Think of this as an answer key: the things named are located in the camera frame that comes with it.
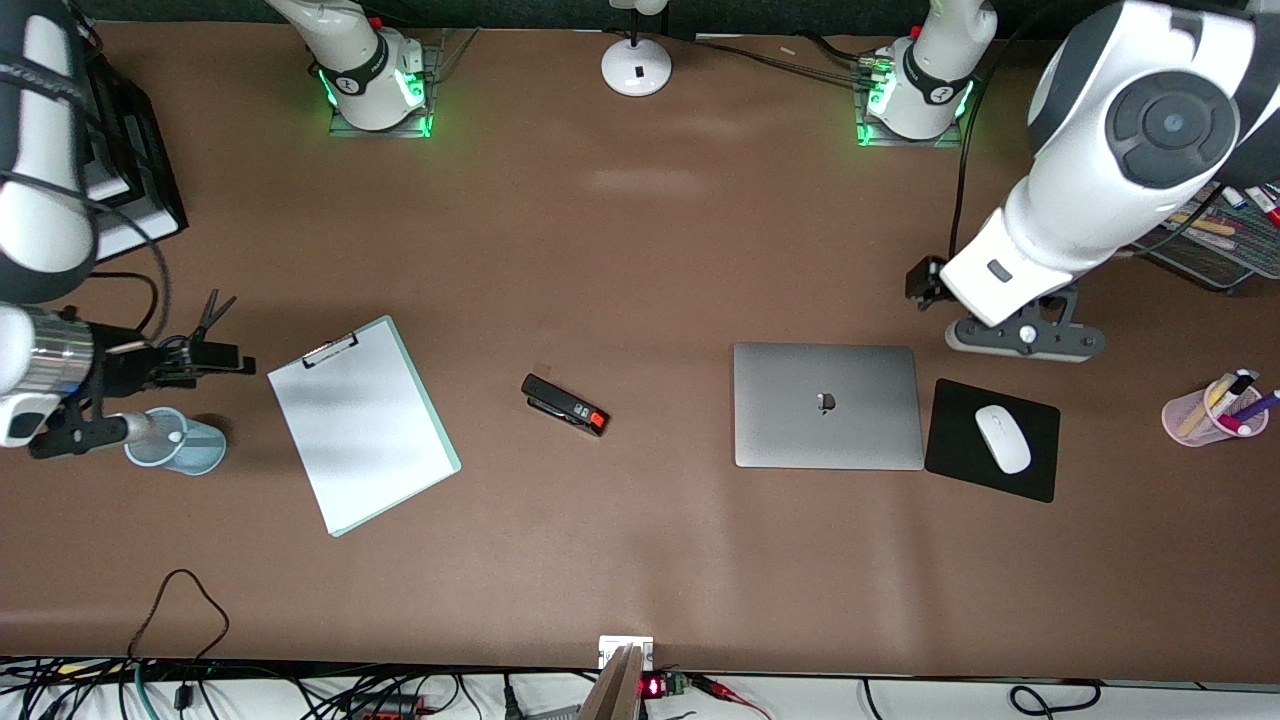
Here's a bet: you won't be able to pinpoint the translucent pink pen cup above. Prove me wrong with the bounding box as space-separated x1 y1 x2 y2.
1161 378 1270 448

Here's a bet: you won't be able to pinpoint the red wire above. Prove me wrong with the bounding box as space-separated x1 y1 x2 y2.
688 674 773 720

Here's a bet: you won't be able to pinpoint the white desk lamp stand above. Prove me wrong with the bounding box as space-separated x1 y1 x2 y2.
601 0 673 98

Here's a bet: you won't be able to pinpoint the black stapler with red end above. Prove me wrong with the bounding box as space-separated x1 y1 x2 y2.
520 373 611 438

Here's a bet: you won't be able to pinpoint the black coiled cable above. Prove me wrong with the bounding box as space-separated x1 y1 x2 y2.
1008 680 1103 717

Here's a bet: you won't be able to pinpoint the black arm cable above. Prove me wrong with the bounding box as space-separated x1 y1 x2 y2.
948 28 1023 263
0 170 173 346

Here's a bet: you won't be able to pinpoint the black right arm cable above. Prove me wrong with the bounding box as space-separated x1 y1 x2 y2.
0 170 173 346

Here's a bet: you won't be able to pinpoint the white wall socket box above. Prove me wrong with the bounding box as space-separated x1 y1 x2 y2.
598 636 655 669

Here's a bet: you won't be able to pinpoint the grey wooden post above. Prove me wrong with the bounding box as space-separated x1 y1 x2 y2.
578 645 645 720

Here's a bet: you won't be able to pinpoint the silver laptop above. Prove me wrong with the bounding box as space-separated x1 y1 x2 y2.
732 342 926 471

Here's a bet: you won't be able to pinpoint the black cable across table edge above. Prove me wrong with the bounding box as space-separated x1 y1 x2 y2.
665 30 871 86

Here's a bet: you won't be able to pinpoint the flat wooden stick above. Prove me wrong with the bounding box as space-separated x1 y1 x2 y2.
1168 211 1242 238

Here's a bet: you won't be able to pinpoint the white marker with black cap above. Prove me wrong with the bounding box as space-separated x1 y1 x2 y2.
1208 369 1260 413

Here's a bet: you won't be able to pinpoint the black and blue scissors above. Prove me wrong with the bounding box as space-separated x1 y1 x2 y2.
190 289 239 349

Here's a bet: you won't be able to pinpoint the teal clipboard with metal clip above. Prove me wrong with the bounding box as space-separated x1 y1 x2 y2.
266 315 463 539

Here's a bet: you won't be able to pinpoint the white paper sheet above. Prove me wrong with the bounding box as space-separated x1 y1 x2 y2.
268 322 453 533

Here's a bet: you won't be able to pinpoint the white computer mouse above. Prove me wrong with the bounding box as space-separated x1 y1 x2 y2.
974 404 1033 476

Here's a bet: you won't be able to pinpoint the black wire mesh tray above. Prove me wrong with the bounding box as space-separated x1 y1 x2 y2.
1140 180 1280 293

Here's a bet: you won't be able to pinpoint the black power strip red switches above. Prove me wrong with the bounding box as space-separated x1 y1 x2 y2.
340 695 433 720

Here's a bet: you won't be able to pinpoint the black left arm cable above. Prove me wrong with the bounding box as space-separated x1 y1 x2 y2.
948 28 1023 263

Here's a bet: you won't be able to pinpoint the black mouse pad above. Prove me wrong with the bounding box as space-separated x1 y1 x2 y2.
923 378 1062 504

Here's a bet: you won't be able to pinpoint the light blue mesh pen cup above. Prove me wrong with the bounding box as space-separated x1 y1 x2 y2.
124 406 228 477

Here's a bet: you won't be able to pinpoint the black looped cable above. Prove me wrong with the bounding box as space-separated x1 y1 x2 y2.
128 569 231 661

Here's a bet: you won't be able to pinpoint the purple marker pen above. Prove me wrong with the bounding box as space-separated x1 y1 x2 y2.
1228 389 1280 426

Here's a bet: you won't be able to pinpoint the black document tray with paper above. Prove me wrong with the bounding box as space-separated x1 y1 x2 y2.
78 48 190 264

